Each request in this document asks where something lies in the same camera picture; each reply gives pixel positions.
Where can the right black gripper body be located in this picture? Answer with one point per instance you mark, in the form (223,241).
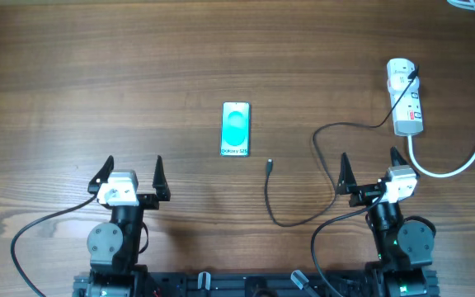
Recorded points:
(364,194)

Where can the white USB charger plug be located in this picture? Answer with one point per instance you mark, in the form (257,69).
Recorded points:
(399,82)

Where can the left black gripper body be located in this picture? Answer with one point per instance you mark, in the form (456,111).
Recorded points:
(147,201)

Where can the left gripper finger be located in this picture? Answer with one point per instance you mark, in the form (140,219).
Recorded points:
(101,176)
(159,179)

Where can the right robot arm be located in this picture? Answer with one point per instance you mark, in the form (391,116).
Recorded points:
(404,244)

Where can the Galaxy S25 smartphone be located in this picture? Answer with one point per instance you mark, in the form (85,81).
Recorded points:
(235,129)

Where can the white power strip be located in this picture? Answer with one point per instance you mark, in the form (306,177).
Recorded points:
(406,114)

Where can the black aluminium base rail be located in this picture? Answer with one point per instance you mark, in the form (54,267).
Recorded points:
(347,283)

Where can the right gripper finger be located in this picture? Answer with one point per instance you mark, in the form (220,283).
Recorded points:
(400,167)
(346,181)

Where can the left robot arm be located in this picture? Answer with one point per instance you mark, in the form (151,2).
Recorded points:
(115,246)

